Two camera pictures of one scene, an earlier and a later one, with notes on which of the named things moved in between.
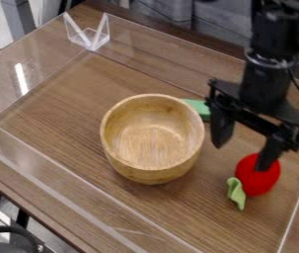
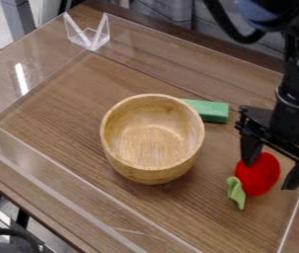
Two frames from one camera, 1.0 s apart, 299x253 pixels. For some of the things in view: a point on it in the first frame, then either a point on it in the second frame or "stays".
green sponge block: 200,108 stays
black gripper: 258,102 to 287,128
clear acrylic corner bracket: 89,39 stays
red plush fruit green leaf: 251,182 stays
